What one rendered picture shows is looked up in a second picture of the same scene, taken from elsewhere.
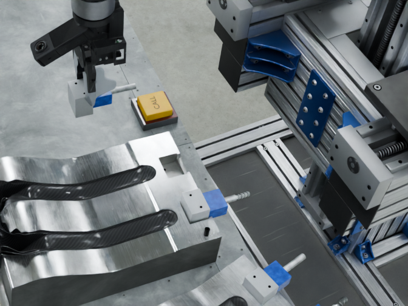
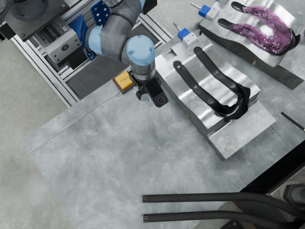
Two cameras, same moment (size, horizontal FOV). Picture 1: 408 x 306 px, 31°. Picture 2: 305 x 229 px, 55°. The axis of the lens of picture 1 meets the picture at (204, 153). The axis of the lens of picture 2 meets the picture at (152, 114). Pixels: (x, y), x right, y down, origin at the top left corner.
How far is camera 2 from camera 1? 113 cm
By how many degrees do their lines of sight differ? 42
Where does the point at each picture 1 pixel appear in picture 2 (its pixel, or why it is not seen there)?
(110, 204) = (198, 74)
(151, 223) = (201, 56)
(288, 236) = (110, 61)
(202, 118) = (35, 122)
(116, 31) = not seen: hidden behind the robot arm
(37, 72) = (114, 145)
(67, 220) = (216, 86)
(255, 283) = (214, 13)
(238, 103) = (21, 107)
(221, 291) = (217, 28)
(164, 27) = not seen: outside the picture
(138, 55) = (86, 100)
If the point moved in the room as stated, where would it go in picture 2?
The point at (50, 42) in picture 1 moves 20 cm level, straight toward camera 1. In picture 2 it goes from (159, 94) to (213, 72)
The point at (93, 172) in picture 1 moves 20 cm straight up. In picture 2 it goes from (183, 87) to (188, 65)
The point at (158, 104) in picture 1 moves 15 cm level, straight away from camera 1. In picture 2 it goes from (125, 77) to (90, 84)
